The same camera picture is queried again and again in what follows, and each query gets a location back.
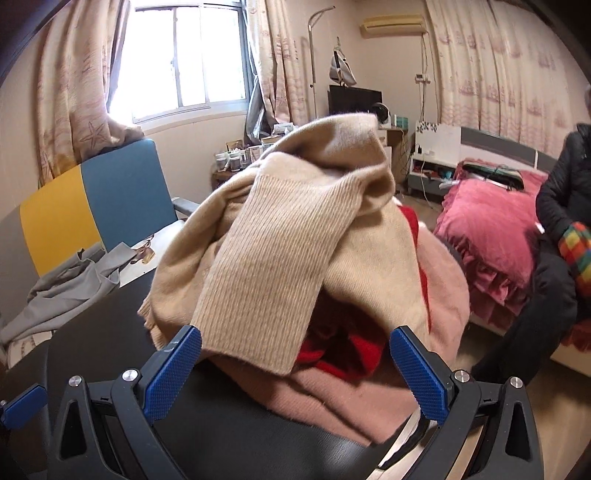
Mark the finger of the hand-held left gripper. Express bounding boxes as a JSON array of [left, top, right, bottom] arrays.
[[0, 383, 48, 431]]

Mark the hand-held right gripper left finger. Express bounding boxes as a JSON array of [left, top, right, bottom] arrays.
[[46, 325, 204, 480]]

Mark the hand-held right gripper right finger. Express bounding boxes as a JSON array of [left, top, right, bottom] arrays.
[[389, 325, 540, 480]]

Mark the beige knit sweater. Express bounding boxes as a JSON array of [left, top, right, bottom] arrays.
[[141, 113, 432, 374]]

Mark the red garment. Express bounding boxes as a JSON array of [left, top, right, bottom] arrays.
[[295, 205, 432, 381]]

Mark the pink sweater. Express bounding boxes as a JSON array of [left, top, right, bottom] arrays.
[[249, 231, 472, 446]]

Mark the small brown object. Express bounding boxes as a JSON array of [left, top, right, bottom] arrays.
[[133, 234, 158, 267]]

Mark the grey cloth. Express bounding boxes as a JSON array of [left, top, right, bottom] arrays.
[[0, 242, 134, 344]]

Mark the grey yellow blue folding chair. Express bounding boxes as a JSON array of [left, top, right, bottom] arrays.
[[0, 138, 206, 370]]

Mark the rainbow knit glove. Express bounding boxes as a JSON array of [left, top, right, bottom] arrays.
[[558, 222, 591, 296]]

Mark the wooden side table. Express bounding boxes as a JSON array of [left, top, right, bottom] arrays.
[[211, 167, 254, 191]]

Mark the striped folded blanket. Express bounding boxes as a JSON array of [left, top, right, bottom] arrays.
[[462, 161, 526, 190]]

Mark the cluster of jars and bottles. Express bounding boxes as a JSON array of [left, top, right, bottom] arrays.
[[215, 124, 296, 172]]

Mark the white bedside cabinet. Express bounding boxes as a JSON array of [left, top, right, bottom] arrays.
[[409, 121, 463, 195]]

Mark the wooden desk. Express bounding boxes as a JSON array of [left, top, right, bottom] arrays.
[[375, 124, 410, 185]]

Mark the grey white bed headboard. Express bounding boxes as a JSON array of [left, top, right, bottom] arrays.
[[459, 126, 561, 175]]

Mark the black monitor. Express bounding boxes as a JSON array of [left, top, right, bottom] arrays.
[[328, 84, 384, 117]]

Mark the beige starfish print curtain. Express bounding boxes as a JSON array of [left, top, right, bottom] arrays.
[[37, 0, 146, 181]]

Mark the hanging grey white bag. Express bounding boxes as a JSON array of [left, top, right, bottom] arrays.
[[329, 45, 359, 87]]

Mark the wide beige patterned curtain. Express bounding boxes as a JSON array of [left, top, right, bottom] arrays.
[[425, 0, 591, 160]]

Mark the window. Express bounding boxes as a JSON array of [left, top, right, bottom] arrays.
[[108, 0, 254, 125]]

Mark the metal stand pole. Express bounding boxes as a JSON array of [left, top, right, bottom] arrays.
[[307, 6, 338, 119]]

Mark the beige curtain with grey lining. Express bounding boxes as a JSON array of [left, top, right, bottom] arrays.
[[245, 0, 319, 145]]

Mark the air conditioner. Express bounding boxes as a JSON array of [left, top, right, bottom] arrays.
[[360, 14, 428, 40]]

